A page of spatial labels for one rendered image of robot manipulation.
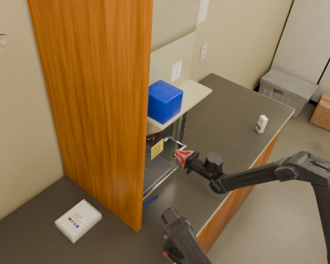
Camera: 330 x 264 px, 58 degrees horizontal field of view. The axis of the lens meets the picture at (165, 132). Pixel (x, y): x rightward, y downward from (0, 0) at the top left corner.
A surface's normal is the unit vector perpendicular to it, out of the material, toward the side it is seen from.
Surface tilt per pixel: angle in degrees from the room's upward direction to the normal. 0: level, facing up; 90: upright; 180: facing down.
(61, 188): 0
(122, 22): 90
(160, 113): 90
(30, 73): 90
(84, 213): 0
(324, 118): 93
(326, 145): 0
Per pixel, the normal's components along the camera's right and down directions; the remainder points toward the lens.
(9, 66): 0.79, 0.46
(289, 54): -0.62, 0.48
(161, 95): 0.08, -0.75
